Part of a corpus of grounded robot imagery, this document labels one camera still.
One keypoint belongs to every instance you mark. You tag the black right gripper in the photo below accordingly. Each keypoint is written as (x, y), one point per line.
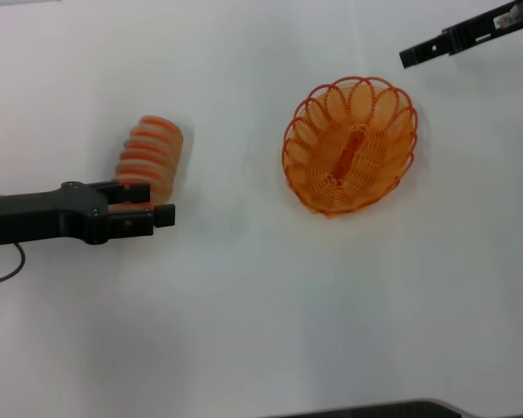
(488, 28)

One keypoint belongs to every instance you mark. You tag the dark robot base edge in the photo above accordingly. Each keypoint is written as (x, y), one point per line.
(375, 409)

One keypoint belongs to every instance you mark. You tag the orange striped bread loaf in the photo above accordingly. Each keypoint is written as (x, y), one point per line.
(150, 148)

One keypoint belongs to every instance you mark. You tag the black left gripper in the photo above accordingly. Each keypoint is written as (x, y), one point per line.
(35, 217)

